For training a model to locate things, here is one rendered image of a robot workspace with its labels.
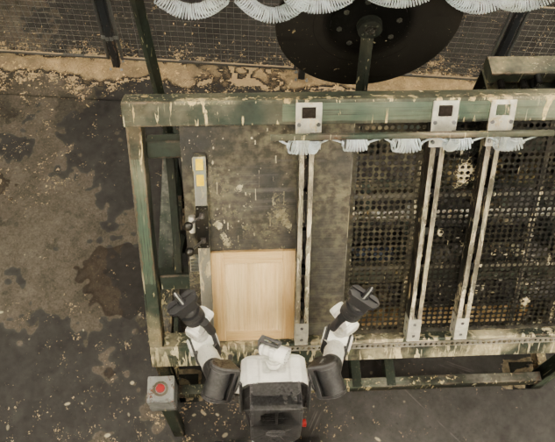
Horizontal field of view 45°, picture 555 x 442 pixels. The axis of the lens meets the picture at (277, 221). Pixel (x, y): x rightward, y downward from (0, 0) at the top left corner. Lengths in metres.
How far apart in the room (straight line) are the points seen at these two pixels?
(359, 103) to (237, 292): 1.03
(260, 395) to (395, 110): 1.20
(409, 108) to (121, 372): 2.39
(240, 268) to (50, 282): 1.78
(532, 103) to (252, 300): 1.44
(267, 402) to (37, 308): 2.17
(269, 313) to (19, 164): 2.46
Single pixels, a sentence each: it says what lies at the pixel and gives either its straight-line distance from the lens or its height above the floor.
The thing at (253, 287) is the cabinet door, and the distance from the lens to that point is 3.03.
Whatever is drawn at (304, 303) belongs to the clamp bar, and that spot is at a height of 1.12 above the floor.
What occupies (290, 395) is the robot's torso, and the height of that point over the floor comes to 1.40.
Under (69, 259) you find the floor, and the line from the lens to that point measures 4.50.
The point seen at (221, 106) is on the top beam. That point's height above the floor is 1.93.
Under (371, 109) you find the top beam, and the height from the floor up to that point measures 1.91.
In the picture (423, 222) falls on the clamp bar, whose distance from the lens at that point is 2.91.
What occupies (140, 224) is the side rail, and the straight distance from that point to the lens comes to 2.85.
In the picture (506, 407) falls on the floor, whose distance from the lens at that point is 4.31.
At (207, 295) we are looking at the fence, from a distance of 3.03.
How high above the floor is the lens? 3.93
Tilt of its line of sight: 61 degrees down
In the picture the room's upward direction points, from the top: 4 degrees clockwise
